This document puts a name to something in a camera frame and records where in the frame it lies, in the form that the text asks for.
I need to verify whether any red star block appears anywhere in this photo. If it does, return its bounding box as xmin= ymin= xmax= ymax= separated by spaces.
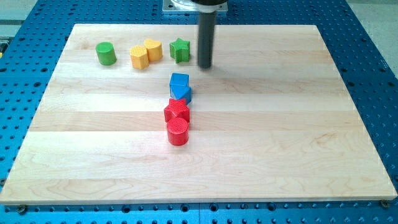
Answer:
xmin=164 ymin=98 xmax=190 ymax=123

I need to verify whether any green star block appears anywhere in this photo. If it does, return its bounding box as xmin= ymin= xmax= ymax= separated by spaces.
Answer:
xmin=169 ymin=38 xmax=190 ymax=63

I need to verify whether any red cylinder block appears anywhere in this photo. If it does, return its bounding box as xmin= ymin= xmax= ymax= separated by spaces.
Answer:
xmin=167 ymin=118 xmax=189 ymax=146

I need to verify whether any blue cube block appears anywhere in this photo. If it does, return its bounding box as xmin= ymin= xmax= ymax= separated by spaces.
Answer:
xmin=169 ymin=73 xmax=189 ymax=97

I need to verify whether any light wooden board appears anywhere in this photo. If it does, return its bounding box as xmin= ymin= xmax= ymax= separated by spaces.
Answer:
xmin=1 ymin=24 xmax=397 ymax=205

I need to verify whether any yellow heart block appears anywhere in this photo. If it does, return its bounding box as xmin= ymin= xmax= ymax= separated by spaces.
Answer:
xmin=144 ymin=39 xmax=163 ymax=62

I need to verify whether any yellow pentagon block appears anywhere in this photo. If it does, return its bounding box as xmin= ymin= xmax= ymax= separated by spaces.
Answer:
xmin=129 ymin=45 xmax=149 ymax=70

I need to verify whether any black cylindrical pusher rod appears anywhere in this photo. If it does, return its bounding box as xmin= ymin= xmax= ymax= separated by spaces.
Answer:
xmin=198 ymin=12 xmax=216 ymax=69

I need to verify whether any green cylinder block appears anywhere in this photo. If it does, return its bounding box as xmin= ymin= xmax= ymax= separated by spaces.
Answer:
xmin=95 ymin=42 xmax=117 ymax=65

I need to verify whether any blue perforated metal table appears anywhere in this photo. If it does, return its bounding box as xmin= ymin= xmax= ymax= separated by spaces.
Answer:
xmin=1 ymin=1 xmax=397 ymax=223

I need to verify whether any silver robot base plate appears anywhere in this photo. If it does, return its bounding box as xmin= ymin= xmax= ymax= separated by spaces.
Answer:
xmin=162 ymin=0 xmax=228 ymax=14

